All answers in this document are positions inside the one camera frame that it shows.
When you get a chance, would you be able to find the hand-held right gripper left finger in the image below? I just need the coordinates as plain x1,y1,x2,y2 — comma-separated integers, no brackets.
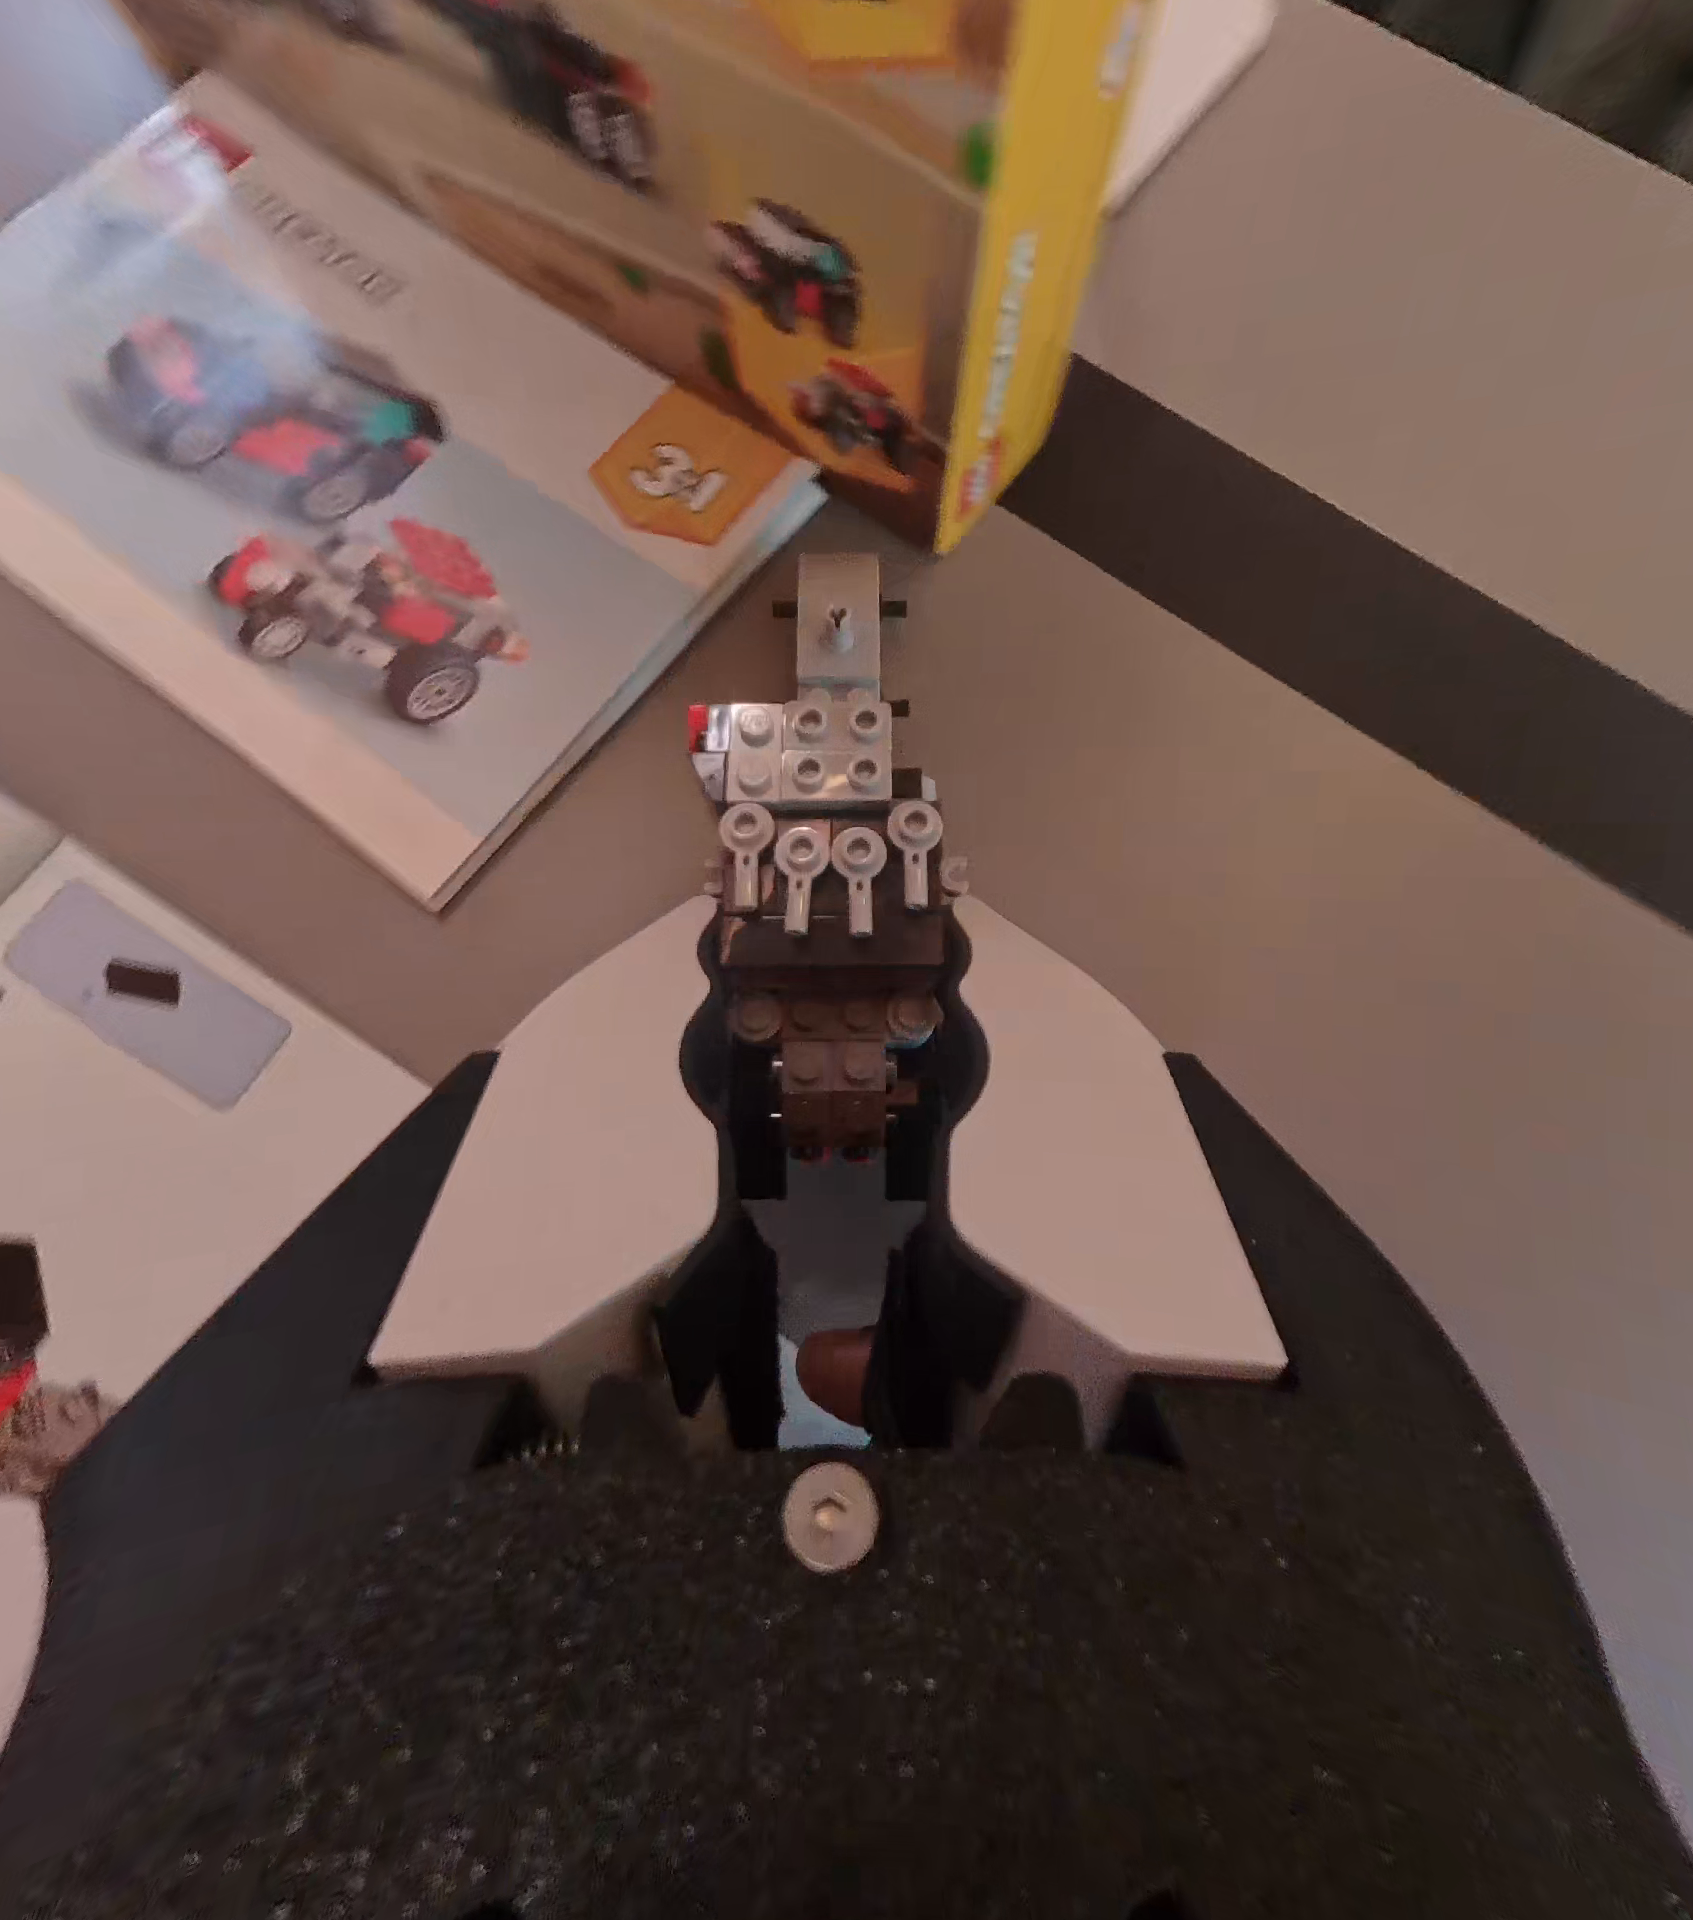
367,893,789,1454

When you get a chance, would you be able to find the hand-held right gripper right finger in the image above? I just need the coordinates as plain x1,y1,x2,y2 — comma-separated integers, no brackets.
879,895,1293,1449

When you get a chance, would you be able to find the grey brick truck model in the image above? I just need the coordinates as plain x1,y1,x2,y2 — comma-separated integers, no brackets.
688,551,971,1202

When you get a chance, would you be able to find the person's right hand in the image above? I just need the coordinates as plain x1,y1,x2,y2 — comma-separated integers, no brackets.
796,1325,879,1419

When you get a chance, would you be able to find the open instruction booklet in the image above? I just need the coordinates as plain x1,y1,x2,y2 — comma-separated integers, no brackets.
0,720,430,1801

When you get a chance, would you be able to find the closed instruction booklet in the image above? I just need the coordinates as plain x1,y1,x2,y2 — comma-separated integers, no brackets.
0,72,830,914

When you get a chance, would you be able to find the colourful toy set box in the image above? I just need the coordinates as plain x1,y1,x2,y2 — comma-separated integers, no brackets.
110,0,1162,558

